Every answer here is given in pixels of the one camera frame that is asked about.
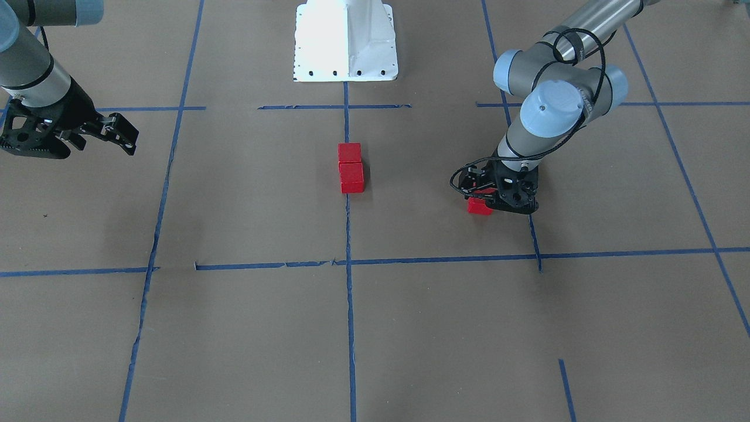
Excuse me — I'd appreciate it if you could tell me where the red block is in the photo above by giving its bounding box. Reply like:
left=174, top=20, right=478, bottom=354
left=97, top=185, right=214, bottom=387
left=467, top=188, right=496, bottom=216
left=338, top=161, right=366, bottom=194

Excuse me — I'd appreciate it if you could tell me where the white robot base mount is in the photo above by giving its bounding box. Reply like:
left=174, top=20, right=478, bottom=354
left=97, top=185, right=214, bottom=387
left=292, top=1, right=399, bottom=83

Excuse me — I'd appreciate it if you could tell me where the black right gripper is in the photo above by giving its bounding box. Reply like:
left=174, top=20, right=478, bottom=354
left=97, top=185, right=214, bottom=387
left=1, top=79, right=140, bottom=159

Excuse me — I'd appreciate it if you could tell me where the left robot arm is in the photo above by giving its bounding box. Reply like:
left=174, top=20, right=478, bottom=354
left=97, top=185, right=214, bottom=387
left=449, top=1, right=653, bottom=215

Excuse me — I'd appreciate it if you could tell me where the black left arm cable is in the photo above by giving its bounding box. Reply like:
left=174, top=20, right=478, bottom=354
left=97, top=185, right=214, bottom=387
left=449, top=27, right=608, bottom=194

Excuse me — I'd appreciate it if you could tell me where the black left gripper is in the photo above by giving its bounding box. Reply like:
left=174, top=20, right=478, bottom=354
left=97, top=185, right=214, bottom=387
left=458, top=160, right=539, bottom=215

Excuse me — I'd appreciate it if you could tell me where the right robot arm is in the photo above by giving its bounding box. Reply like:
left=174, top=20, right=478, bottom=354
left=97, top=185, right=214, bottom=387
left=1, top=1, right=139, bottom=159

